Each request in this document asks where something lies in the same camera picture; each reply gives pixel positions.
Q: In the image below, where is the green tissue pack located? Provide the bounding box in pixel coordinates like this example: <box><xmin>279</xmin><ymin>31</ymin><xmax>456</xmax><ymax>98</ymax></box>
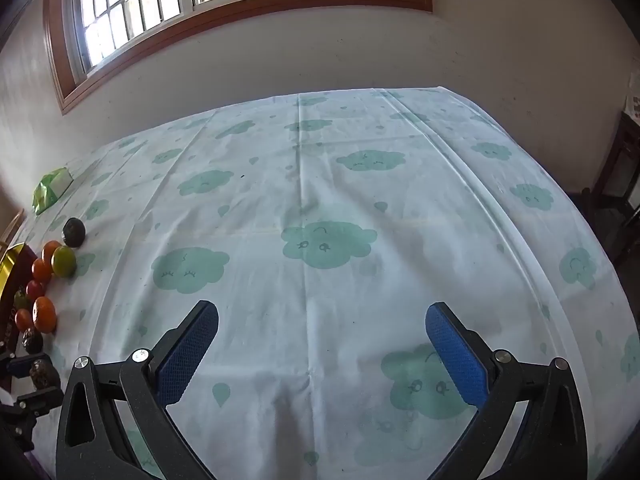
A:
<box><xmin>32</xmin><ymin>167</ymin><xmax>74</xmax><ymax>216</ymax></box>

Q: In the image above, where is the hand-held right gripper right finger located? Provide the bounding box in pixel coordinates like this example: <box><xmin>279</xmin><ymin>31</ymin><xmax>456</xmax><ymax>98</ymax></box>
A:
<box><xmin>425</xmin><ymin>302</ymin><xmax>587</xmax><ymax>480</ymax></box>

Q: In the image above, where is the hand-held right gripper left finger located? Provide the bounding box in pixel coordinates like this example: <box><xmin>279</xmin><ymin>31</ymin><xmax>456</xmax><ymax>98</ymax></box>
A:
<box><xmin>56</xmin><ymin>300</ymin><xmax>219</xmax><ymax>480</ymax></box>

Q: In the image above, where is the dark purple fruit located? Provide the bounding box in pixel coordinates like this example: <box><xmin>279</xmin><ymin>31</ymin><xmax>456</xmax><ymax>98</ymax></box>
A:
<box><xmin>62</xmin><ymin>217</ymin><xmax>86</xmax><ymax>248</ymax></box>

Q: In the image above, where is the wooden-framed window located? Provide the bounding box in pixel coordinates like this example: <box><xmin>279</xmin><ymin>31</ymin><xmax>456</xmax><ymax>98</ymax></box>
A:
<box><xmin>44</xmin><ymin>0</ymin><xmax>433</xmax><ymax>116</ymax></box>

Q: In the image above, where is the cloud-print white tablecloth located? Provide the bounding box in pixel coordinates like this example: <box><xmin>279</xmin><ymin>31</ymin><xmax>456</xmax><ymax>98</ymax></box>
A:
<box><xmin>10</xmin><ymin>87</ymin><xmax>640</xmax><ymax>480</ymax></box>

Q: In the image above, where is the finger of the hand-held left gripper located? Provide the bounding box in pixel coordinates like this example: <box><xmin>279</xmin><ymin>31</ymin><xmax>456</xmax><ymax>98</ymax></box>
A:
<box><xmin>0</xmin><ymin>351</ymin><xmax>51</xmax><ymax>380</ymax></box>
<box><xmin>0</xmin><ymin>391</ymin><xmax>65</xmax><ymax>428</ymax></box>

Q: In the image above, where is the dark brown water chestnut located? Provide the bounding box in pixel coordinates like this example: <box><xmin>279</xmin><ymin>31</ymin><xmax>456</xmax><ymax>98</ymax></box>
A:
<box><xmin>21</xmin><ymin>327</ymin><xmax>44</xmax><ymax>355</ymax></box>
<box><xmin>29</xmin><ymin>358</ymin><xmax>61</xmax><ymax>390</ymax></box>

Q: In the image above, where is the green tangerine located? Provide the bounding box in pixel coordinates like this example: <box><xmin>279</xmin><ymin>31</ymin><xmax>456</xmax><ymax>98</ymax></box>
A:
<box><xmin>52</xmin><ymin>245</ymin><xmax>78</xmax><ymax>278</ymax></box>

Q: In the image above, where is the dark wooden cabinet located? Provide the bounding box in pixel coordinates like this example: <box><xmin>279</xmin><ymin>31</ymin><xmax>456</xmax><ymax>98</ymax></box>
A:
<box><xmin>582</xmin><ymin>110</ymin><xmax>640</xmax><ymax>271</ymax></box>

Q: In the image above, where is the gold metal tray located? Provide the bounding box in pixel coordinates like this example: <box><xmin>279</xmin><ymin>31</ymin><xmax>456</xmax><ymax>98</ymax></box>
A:
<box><xmin>0</xmin><ymin>242</ymin><xmax>36</xmax><ymax>351</ymax></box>

